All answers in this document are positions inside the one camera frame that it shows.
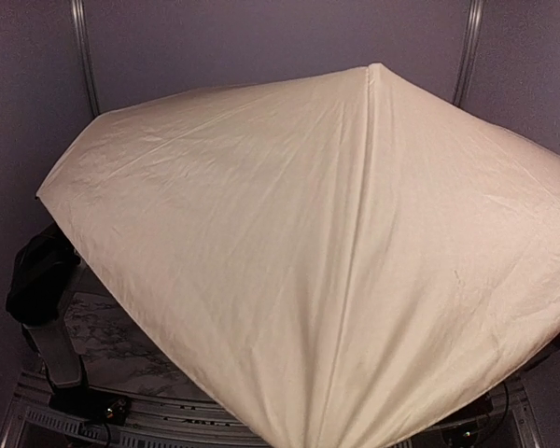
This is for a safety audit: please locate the cream and black umbrella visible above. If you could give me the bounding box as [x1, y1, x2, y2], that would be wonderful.
[36, 63, 560, 447]

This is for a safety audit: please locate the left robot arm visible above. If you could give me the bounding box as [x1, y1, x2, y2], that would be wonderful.
[6, 223, 131, 426]

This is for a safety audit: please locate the right aluminium frame post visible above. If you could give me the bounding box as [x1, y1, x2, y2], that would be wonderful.
[452, 0, 485, 108]

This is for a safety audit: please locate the aluminium frame post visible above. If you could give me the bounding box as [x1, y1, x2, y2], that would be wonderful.
[452, 0, 485, 108]
[70, 0, 101, 119]

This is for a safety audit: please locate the left aluminium frame post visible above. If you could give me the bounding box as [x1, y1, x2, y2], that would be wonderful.
[70, 0, 101, 119]

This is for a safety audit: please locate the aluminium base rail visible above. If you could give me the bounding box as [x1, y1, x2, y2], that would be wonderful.
[0, 371, 544, 447]

